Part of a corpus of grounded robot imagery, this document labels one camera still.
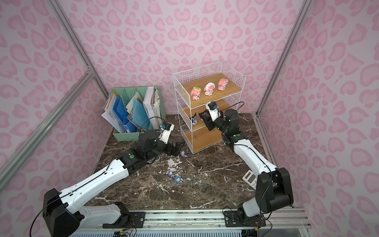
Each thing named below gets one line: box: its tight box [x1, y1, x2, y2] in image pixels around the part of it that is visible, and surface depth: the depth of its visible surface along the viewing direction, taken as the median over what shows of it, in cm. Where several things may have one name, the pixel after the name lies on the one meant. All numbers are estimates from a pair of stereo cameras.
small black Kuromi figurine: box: [189, 112, 198, 126], surface depth 80 cm
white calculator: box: [241, 169, 258, 191], surface depth 87 cm
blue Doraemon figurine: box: [175, 176, 185, 184], surface depth 87 cm
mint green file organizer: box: [108, 85, 166, 142], surface depth 99 cm
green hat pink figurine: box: [190, 86, 202, 101], surface depth 68 cm
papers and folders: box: [101, 86, 163, 133], surface depth 97 cm
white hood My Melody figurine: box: [203, 81, 216, 97], surface depth 70 cm
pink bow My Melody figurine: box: [217, 78, 229, 91], surface depth 73 cm
